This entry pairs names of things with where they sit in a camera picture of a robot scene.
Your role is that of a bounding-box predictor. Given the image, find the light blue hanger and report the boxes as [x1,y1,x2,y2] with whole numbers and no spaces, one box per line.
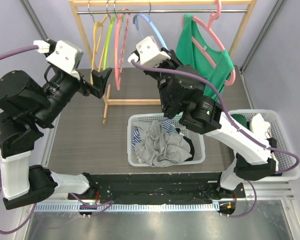
[132,1,169,50]

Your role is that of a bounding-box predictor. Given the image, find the white slotted cable duct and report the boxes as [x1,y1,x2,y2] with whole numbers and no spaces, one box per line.
[34,201,220,214]

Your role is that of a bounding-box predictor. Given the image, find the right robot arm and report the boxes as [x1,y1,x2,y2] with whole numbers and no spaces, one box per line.
[139,48,277,198]

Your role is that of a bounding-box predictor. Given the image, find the white basket centre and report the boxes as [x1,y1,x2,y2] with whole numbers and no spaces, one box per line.
[127,113,206,167]

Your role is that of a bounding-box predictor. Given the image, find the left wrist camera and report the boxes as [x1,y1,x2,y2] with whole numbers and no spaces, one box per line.
[46,40,83,80]

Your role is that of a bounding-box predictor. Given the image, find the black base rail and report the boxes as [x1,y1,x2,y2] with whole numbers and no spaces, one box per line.
[78,172,246,205]

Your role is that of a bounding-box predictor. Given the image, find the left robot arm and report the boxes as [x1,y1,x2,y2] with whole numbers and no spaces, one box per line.
[0,68,112,210]

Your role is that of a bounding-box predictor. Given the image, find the green tank top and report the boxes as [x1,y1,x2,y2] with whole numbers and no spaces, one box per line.
[175,14,235,94]

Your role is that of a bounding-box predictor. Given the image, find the wooden clothes rack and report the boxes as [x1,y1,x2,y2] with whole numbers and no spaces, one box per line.
[69,0,257,125]

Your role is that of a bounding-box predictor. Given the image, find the pink hanger with striped top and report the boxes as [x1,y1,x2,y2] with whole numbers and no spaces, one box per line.
[114,13,130,91]

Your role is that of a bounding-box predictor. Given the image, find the blue striped tank top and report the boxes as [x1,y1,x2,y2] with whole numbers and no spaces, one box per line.
[131,118,178,148]

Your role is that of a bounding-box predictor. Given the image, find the pink hanger with green top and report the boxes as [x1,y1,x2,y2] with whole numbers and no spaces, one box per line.
[181,0,236,86]

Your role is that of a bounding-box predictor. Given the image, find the white basket right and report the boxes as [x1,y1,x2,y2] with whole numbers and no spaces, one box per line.
[229,109,300,182]

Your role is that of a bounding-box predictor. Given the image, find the lime green hanger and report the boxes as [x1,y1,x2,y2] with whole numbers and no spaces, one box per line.
[98,1,117,70]

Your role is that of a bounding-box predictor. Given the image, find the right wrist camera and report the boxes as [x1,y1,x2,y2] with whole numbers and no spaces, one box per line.
[127,35,171,68]

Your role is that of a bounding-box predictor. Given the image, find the black tank top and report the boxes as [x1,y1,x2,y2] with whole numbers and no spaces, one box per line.
[170,127,195,162]

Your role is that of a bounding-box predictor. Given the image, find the yellow plastic hanger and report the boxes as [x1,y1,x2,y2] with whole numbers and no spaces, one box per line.
[90,14,111,84]

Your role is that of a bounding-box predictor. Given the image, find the grey tank top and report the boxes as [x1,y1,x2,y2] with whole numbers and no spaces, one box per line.
[133,120,191,168]

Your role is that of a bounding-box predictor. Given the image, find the white basket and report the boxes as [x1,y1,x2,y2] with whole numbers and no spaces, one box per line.
[229,109,300,182]
[127,113,206,167]

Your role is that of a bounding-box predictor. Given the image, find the green cloth in basket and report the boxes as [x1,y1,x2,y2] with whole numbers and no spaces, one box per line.
[231,114,249,129]

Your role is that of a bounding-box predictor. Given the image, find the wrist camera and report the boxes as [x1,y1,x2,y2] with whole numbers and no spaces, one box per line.
[46,40,83,80]
[127,35,171,68]

